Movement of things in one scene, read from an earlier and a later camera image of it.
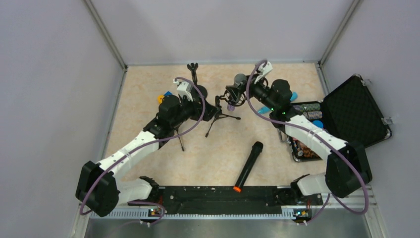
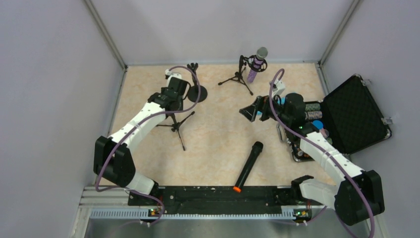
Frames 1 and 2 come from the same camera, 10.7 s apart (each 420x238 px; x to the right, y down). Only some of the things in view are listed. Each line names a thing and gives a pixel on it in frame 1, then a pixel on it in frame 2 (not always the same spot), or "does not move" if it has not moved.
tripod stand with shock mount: x=219 y=110 → x=239 y=75
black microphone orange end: x=248 y=166 does not move
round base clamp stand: x=203 y=89 does not move
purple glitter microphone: x=238 y=79 → x=261 y=54
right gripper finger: x=234 y=91 → x=260 y=104
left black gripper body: x=208 y=109 → x=183 y=89
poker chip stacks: x=311 y=111 does not move
